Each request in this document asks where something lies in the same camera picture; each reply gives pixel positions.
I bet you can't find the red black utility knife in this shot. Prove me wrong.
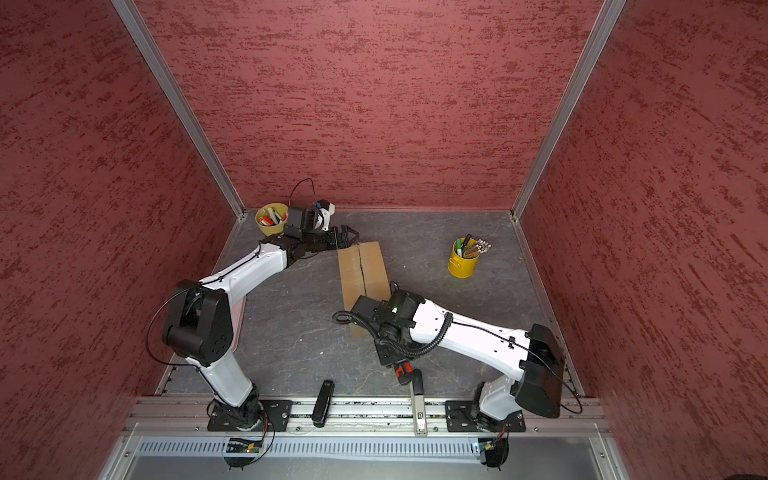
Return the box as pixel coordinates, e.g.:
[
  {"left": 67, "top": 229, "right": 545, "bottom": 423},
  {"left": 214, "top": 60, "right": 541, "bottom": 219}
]
[{"left": 393, "top": 361, "right": 413, "bottom": 386}]

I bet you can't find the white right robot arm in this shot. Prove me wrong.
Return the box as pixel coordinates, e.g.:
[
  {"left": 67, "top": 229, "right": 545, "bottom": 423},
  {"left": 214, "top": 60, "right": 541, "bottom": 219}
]
[{"left": 333, "top": 290, "right": 565, "bottom": 422}]

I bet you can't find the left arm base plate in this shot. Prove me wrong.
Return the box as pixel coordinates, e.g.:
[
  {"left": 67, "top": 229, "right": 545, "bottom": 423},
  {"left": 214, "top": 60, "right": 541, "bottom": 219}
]
[{"left": 207, "top": 399, "right": 294, "bottom": 434}]

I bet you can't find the aluminium corner post left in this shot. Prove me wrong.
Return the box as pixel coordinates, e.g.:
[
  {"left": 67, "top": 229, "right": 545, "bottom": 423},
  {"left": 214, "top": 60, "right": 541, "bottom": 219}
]
[{"left": 111, "top": 0, "right": 247, "bottom": 220}]

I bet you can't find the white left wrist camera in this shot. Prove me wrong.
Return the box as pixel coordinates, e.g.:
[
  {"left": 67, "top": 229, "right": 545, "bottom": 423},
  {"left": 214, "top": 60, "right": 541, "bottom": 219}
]
[{"left": 314, "top": 200, "right": 335, "bottom": 231}]

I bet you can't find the right circuit board with wires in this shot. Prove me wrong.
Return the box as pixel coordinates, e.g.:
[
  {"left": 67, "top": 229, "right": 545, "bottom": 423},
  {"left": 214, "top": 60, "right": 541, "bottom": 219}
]
[{"left": 477, "top": 438, "right": 509, "bottom": 470}]

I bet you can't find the aluminium front rail frame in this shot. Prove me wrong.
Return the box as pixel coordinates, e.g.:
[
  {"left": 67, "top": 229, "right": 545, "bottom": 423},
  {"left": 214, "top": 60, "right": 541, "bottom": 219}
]
[{"left": 100, "top": 395, "right": 628, "bottom": 479}]

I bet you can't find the yellow pencil cup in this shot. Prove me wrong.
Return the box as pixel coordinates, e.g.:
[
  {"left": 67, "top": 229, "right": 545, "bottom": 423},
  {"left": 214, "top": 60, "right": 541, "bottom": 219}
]
[{"left": 448, "top": 238, "right": 480, "bottom": 279}]

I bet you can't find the aluminium corner post right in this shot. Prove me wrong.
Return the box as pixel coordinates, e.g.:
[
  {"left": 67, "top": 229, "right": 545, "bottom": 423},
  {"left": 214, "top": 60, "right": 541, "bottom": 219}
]
[{"left": 510, "top": 0, "right": 626, "bottom": 222}]

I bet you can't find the silver latch with black handle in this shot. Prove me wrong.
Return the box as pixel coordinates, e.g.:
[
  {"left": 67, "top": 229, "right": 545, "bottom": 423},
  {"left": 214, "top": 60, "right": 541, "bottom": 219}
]
[{"left": 410, "top": 369, "right": 428, "bottom": 437}]

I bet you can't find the brown cardboard express box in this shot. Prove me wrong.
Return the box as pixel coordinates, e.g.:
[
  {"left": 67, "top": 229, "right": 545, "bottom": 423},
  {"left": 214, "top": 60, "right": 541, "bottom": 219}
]
[{"left": 337, "top": 242, "right": 391, "bottom": 311}]

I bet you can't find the yellow-green pen holder cup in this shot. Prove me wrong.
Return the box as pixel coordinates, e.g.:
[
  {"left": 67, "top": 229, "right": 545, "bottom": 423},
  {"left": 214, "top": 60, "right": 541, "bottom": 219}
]
[{"left": 254, "top": 203, "right": 289, "bottom": 237}]

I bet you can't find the pink flat case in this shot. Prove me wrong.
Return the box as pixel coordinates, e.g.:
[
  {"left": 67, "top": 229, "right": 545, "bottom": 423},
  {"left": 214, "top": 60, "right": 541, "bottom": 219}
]
[{"left": 231, "top": 297, "right": 246, "bottom": 352}]

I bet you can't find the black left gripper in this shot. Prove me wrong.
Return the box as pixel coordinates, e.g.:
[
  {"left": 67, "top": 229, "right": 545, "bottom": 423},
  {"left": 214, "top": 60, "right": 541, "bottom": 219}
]
[{"left": 303, "top": 225, "right": 359, "bottom": 251}]

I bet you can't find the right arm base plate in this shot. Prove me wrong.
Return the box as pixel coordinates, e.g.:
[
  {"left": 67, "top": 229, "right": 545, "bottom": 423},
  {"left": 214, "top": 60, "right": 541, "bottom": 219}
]
[{"left": 444, "top": 400, "right": 526, "bottom": 434}]

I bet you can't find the coloured pencils bundle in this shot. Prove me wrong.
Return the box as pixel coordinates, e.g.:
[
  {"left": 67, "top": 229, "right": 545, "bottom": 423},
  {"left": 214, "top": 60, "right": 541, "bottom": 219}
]
[{"left": 465, "top": 239, "right": 491, "bottom": 258}]

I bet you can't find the aluminium corner post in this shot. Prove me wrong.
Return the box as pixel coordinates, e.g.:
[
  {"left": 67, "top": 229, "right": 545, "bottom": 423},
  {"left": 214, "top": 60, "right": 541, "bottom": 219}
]
[
  {"left": 111, "top": 0, "right": 247, "bottom": 220},
  {"left": 510, "top": 0, "right": 626, "bottom": 222}
]

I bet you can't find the circuit board with wires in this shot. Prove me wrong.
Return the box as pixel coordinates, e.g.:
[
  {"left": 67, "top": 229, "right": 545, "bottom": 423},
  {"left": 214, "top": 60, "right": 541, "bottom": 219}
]
[
  {"left": 223, "top": 438, "right": 264, "bottom": 469},
  {"left": 477, "top": 438, "right": 509, "bottom": 470}
]

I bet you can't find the black handle on rail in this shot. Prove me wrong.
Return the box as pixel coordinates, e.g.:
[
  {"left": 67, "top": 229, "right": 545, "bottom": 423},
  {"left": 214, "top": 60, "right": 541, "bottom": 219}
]
[{"left": 310, "top": 379, "right": 335, "bottom": 428}]

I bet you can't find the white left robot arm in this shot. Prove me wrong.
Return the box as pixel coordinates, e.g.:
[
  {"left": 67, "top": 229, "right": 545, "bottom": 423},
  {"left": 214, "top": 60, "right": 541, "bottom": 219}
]
[{"left": 161, "top": 200, "right": 359, "bottom": 431}]

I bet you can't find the left circuit board with wires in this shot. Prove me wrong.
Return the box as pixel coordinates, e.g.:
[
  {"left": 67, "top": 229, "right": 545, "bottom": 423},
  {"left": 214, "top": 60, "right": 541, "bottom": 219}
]
[{"left": 223, "top": 438, "right": 264, "bottom": 469}]

